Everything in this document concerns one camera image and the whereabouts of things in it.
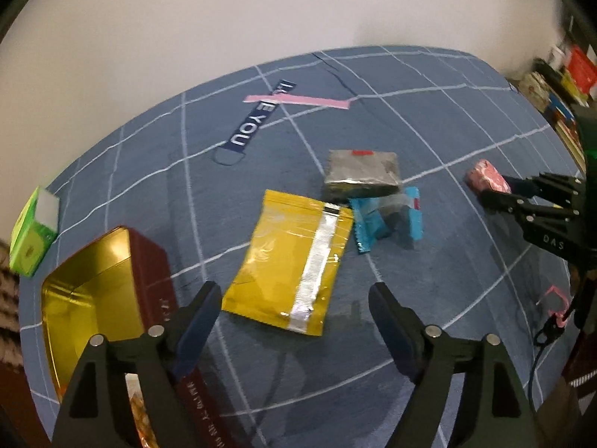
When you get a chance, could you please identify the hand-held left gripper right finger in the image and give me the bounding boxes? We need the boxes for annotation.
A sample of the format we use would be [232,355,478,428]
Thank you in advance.
[368,282,537,448]

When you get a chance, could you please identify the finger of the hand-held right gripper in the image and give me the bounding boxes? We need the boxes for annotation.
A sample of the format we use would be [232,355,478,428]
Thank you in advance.
[501,172,585,199]
[480,190,579,225]

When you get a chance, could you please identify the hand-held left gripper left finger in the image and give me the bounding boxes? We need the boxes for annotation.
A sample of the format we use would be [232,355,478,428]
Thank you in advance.
[51,281,224,448]

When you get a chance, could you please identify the pink patterned snack packet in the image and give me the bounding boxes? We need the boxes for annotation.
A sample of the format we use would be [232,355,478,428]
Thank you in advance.
[464,159,512,194]

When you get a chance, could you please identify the maroon tin box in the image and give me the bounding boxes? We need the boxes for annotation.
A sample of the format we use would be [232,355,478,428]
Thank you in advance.
[41,226,253,448]

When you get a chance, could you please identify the yellow foil pouch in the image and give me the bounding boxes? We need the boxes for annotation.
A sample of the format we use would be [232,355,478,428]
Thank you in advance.
[221,190,354,336]

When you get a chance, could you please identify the clear bag of fried snacks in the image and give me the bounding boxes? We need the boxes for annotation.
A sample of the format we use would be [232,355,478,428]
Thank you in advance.
[125,373,162,448]

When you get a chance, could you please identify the floral box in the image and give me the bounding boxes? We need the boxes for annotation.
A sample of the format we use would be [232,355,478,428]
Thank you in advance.
[518,71,553,110]

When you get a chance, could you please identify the clear blue-ended candy packet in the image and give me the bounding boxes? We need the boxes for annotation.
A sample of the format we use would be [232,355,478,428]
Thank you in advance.
[347,187,424,253]

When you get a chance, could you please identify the blue checked bed sheet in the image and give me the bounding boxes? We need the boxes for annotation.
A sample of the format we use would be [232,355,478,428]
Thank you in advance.
[19,46,584,448]

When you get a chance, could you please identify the grey foil snack packet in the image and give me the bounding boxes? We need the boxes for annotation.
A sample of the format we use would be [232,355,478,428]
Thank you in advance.
[323,149,403,203]

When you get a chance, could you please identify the green and white box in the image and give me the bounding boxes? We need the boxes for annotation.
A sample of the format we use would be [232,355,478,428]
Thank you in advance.
[9,187,60,277]

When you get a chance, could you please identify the black cable with pink tag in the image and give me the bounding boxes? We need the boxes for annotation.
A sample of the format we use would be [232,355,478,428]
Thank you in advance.
[529,284,572,411]

